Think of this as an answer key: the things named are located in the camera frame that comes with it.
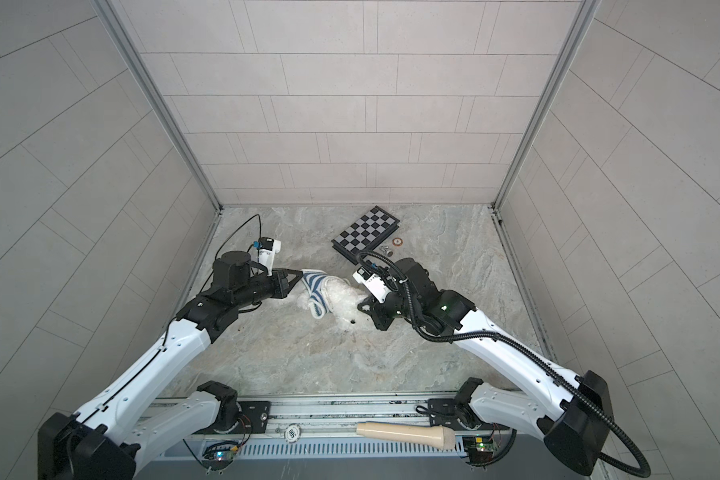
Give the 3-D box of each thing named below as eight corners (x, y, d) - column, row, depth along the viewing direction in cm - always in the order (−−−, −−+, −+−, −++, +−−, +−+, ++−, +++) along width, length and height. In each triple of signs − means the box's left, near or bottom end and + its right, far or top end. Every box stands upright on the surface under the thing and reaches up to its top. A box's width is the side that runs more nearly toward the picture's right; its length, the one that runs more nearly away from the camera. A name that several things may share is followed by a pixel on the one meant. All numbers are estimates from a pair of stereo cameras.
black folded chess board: (331, 247, 106) (330, 241, 103) (376, 211, 118) (376, 204, 115) (354, 266, 101) (354, 260, 99) (399, 226, 113) (399, 219, 110)
